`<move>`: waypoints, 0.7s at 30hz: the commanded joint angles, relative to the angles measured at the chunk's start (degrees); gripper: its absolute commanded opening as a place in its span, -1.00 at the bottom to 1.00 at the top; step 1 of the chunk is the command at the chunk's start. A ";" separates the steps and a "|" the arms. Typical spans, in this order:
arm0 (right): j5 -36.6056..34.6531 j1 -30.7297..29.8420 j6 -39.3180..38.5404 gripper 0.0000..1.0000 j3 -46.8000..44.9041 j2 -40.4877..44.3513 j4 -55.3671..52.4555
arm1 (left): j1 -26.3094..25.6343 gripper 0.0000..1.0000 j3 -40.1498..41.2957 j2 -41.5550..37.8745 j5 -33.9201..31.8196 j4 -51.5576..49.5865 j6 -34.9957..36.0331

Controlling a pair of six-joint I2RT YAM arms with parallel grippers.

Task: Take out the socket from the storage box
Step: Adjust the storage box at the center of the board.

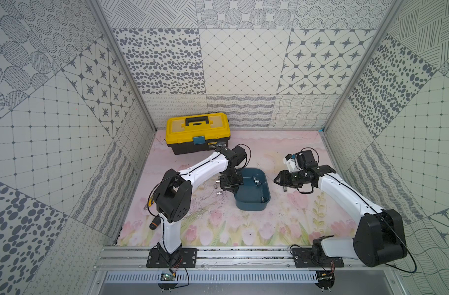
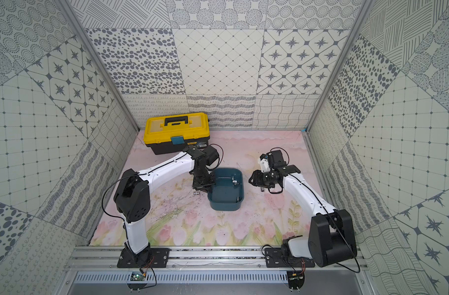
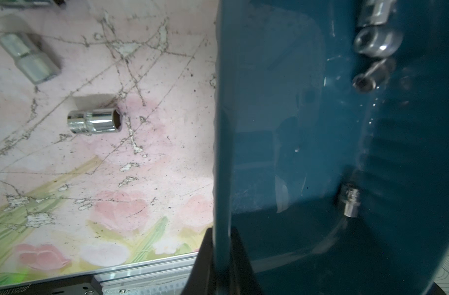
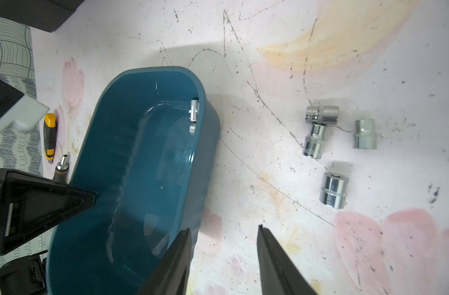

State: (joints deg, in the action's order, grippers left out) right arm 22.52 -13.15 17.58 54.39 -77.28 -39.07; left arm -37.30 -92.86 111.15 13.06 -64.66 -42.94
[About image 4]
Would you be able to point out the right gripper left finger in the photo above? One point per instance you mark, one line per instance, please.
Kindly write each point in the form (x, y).
(170, 277)

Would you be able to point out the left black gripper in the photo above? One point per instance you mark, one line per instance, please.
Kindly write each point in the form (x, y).
(30, 205)

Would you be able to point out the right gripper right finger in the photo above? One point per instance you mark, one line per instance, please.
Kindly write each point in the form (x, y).
(278, 274)

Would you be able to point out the large chrome socket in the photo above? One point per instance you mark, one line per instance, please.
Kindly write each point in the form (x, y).
(334, 190)

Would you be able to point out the teal plastic storage tray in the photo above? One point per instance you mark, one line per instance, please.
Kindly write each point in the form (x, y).
(151, 168)

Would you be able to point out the small chrome socket gripped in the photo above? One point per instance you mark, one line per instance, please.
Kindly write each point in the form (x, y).
(314, 142)

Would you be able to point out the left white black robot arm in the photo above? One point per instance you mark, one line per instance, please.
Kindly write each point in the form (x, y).
(24, 276)

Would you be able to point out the chrome socket in tray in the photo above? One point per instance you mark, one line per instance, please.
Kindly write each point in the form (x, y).
(365, 136)
(323, 115)

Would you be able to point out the black orange screwdriver handle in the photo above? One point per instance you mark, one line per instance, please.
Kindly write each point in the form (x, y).
(62, 169)

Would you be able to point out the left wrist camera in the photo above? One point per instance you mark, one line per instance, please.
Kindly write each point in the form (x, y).
(18, 110)

